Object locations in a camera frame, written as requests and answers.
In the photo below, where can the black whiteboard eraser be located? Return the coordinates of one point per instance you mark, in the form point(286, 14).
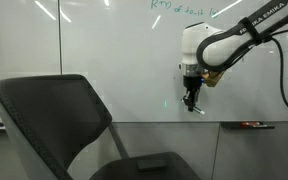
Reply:
point(151, 165)

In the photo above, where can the black fabric chair seat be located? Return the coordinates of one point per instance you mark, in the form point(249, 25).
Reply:
point(180, 170)

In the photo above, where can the large white whiteboard panel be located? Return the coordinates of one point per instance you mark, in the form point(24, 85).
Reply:
point(134, 66)

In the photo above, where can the black mesh chair backrest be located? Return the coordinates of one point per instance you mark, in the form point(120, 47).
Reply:
point(50, 116)

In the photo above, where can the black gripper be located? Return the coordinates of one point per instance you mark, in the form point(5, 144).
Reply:
point(192, 82)

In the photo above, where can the green whiteboard marker white cap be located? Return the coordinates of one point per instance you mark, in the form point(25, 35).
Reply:
point(200, 112)

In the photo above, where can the yellow wrist camera block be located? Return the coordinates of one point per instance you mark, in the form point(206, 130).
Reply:
point(214, 80)

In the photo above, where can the black marker tray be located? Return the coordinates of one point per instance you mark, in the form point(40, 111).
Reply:
point(230, 127)

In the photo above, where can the red whiteboard marker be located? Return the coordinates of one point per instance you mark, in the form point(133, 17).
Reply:
point(250, 123)

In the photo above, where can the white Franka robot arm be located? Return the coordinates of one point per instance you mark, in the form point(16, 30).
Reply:
point(192, 46)

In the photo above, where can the white whiteboard panel green scribble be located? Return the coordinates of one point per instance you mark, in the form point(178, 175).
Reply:
point(20, 43)

